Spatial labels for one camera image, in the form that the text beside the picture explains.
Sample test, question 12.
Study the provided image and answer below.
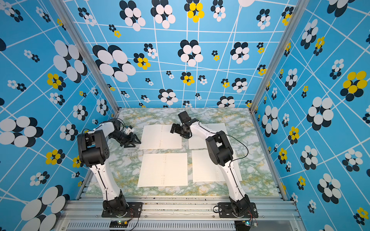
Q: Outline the aluminium right corner post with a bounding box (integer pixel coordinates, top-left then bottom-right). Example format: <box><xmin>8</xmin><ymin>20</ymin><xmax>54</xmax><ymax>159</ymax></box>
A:
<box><xmin>251</xmin><ymin>0</ymin><xmax>309</xmax><ymax>113</ymax></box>

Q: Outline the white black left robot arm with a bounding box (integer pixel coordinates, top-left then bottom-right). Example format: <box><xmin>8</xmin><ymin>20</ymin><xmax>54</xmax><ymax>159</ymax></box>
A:
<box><xmin>77</xmin><ymin>118</ymin><xmax>142</xmax><ymax>218</ymax></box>

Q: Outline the aluminium corner post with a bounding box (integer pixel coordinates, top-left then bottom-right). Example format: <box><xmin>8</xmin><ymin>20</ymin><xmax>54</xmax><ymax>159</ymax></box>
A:
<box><xmin>50</xmin><ymin>1</ymin><xmax>119</xmax><ymax>115</ymax></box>
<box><xmin>251</xmin><ymin>0</ymin><xmax>309</xmax><ymax>113</ymax></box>

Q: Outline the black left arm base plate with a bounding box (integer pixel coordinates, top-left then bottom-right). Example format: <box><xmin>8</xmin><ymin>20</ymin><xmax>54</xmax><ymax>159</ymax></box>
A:
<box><xmin>101</xmin><ymin>202</ymin><xmax>143</xmax><ymax>218</ymax></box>

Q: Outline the purple cover notebook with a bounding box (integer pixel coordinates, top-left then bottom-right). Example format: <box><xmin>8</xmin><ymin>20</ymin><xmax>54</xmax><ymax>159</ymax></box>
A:
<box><xmin>137</xmin><ymin>153</ymin><xmax>188</xmax><ymax>187</ymax></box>

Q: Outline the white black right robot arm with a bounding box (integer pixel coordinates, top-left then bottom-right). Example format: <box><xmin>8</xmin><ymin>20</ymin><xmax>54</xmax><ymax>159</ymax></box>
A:
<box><xmin>170</xmin><ymin>111</ymin><xmax>253</xmax><ymax>217</ymax></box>

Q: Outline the green cover notebook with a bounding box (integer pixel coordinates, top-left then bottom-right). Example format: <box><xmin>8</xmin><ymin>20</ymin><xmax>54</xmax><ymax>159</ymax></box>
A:
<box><xmin>139</xmin><ymin>124</ymin><xmax>182</xmax><ymax>150</ymax></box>

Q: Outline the aluminium front rail frame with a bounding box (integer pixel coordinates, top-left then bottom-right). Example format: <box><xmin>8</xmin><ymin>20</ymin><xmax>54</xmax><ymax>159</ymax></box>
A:
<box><xmin>55</xmin><ymin>196</ymin><xmax>307</xmax><ymax>231</ymax></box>

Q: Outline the orange cover notebook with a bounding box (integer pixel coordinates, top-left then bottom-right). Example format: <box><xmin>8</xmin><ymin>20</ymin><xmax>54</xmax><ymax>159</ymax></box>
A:
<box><xmin>188</xmin><ymin>123</ymin><xmax>230</xmax><ymax>150</ymax></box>

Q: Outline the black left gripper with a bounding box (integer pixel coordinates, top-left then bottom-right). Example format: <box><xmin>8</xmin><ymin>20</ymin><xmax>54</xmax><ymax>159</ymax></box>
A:
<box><xmin>109</xmin><ymin>133</ymin><xmax>141</xmax><ymax>149</ymax></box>

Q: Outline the right controller circuit board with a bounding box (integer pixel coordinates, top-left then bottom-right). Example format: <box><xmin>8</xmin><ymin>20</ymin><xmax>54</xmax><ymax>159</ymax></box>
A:
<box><xmin>235</xmin><ymin>220</ymin><xmax>251</xmax><ymax>231</ymax></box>

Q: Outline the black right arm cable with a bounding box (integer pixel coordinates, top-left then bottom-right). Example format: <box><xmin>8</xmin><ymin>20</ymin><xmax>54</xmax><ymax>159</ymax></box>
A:
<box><xmin>225</xmin><ymin>134</ymin><xmax>250</xmax><ymax>168</ymax></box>

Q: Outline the controller circuit board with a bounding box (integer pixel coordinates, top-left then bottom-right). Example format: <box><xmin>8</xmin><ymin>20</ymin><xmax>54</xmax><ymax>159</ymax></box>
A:
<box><xmin>109</xmin><ymin>220</ymin><xmax>130</xmax><ymax>230</ymax></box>
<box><xmin>235</xmin><ymin>220</ymin><xmax>251</xmax><ymax>231</ymax></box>

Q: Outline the left controller circuit board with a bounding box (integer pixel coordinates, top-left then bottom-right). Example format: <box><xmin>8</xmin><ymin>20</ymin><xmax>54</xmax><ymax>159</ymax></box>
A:
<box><xmin>109</xmin><ymin>220</ymin><xmax>130</xmax><ymax>230</ymax></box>

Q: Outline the open notebook front right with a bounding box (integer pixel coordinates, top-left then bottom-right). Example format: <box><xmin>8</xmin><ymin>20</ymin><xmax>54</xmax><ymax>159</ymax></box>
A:
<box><xmin>192</xmin><ymin>150</ymin><xmax>242</xmax><ymax>182</ymax></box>

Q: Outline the aluminium left corner post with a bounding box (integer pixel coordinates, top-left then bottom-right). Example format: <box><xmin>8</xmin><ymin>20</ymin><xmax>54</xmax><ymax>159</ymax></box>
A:
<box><xmin>50</xmin><ymin>1</ymin><xmax>119</xmax><ymax>115</ymax></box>

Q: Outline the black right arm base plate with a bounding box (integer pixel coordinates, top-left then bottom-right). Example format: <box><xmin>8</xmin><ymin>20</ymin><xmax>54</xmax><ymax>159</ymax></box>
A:
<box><xmin>217</xmin><ymin>202</ymin><xmax>259</xmax><ymax>218</ymax></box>

